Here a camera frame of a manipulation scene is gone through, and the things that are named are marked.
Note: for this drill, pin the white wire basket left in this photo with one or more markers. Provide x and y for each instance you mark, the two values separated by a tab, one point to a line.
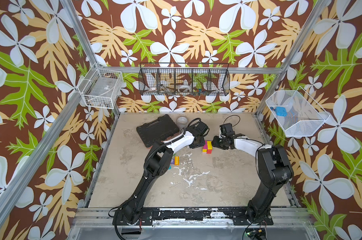
100	88

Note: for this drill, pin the white tape roll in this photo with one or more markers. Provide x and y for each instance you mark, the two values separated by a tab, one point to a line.
184	89

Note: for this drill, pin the white wire basket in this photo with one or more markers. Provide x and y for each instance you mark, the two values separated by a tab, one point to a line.
100	88
305	115

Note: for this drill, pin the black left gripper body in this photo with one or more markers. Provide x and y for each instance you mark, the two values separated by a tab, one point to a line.
201	143

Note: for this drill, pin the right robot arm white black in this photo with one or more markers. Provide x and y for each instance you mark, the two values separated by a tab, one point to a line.
272	165

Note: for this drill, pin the white wire basket right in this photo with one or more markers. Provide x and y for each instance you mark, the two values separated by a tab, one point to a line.
305	115

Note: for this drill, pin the blue object in basket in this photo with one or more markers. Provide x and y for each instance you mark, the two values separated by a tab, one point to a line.
281	111

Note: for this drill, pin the black wire basket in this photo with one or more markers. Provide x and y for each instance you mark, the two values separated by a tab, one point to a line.
205	79

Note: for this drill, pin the magenta wood block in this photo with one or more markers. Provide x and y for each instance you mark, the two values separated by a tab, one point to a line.
205	146

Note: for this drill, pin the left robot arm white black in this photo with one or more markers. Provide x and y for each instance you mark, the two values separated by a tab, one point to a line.
156	164

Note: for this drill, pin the black plastic tool case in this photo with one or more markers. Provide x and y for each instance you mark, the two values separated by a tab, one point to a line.
158	130

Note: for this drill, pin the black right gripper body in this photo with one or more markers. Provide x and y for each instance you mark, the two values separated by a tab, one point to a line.
218	143

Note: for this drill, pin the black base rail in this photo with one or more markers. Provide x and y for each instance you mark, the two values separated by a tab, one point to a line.
237	215

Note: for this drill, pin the orange wood block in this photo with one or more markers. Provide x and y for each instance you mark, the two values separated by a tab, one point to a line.
176	160

